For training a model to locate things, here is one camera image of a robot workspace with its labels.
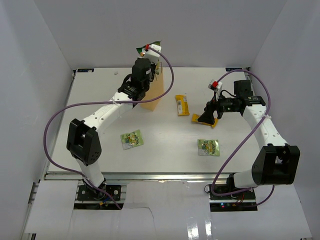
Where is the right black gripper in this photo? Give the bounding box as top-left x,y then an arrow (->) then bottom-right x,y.
198,91 -> 239,125

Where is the green yellow snack bag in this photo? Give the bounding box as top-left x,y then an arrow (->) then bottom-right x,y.
136,40 -> 161,75

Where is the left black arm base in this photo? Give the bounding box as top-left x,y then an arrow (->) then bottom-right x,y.
76,185 -> 122,201

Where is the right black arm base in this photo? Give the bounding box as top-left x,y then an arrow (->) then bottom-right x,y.
203,184 -> 258,213

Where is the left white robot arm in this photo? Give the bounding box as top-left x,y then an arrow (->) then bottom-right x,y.
66,57 -> 159,200

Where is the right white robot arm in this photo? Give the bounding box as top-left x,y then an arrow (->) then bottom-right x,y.
198,80 -> 300,200

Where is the brown paper bag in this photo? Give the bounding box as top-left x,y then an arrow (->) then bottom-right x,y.
139,62 -> 165,111

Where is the yellow M&M candy pack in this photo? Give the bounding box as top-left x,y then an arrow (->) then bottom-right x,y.
191,113 -> 219,128

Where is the yellow wrapped snack bar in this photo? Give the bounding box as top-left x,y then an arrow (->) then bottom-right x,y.
175,94 -> 190,116

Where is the right green Himalaya sachet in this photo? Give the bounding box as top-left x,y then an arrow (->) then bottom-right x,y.
197,139 -> 220,157

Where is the green himalaya sachet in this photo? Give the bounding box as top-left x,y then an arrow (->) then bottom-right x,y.
197,139 -> 220,157
120,129 -> 144,150

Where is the right blue corner label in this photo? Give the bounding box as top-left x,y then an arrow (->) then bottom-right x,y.
225,67 -> 243,72

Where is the blue corner label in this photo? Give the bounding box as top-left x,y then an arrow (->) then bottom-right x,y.
77,68 -> 95,73
225,67 -> 243,72

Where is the left blue corner label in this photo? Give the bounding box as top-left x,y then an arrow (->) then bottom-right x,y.
77,68 -> 95,73

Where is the left green Himalaya sachet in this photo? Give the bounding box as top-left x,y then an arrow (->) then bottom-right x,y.
120,129 -> 144,150

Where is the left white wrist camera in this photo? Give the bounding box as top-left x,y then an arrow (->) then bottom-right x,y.
143,44 -> 162,65

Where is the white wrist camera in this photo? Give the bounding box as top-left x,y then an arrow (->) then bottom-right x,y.
208,79 -> 223,101
143,44 -> 162,65

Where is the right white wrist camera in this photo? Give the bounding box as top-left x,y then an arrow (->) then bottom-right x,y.
208,79 -> 223,101

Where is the aluminium table front rail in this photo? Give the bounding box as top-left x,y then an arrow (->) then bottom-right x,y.
44,172 -> 216,182

